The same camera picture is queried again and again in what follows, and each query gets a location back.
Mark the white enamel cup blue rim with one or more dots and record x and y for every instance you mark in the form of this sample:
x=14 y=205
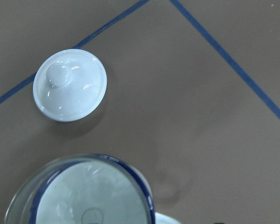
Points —
x=95 y=193

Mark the white ceramic lid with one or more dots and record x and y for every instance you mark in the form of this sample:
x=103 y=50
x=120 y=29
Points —
x=69 y=85

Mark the clear plastic funnel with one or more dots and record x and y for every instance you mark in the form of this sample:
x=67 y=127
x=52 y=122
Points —
x=18 y=200

